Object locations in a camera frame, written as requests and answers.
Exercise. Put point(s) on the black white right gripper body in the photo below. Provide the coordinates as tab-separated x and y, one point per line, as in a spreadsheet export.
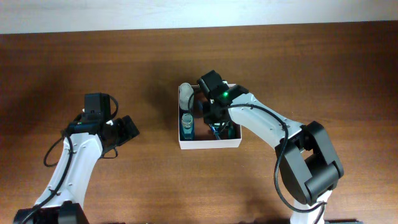
211	113

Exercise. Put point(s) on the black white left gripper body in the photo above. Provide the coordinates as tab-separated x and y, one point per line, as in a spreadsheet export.
122	133

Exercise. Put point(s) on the blue disposable razor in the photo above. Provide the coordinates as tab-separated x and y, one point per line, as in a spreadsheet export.
222	128

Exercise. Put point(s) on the green red toothpaste tube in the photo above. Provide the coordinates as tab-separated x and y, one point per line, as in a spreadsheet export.
230	131

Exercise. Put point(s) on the blue mouthwash bottle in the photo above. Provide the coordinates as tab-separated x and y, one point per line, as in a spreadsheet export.
187	130

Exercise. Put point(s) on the clear foam soap pump bottle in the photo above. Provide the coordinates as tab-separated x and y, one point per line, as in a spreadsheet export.
185	92

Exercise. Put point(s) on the blue white toothbrush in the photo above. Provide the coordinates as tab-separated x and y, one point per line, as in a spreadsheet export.
211	127

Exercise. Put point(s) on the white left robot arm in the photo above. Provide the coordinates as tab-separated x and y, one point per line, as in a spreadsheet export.
84	143

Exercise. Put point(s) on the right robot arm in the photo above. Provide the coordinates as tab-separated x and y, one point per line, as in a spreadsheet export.
307	167

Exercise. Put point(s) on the pink cardboard box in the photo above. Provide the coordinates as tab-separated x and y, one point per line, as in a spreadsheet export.
204	138

